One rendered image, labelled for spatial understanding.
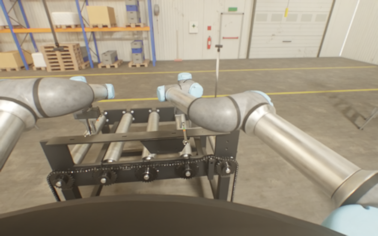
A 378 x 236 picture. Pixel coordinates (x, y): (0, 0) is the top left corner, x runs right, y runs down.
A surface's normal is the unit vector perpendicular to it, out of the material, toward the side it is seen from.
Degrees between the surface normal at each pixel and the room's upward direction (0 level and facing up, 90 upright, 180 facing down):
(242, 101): 35
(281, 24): 90
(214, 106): 40
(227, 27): 90
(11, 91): 28
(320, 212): 0
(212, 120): 82
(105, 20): 90
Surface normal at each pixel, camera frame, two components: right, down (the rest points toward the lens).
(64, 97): 0.78, 0.10
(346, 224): -0.12, -0.85
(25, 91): 0.18, -0.21
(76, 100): 0.92, 0.23
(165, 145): 0.11, 0.46
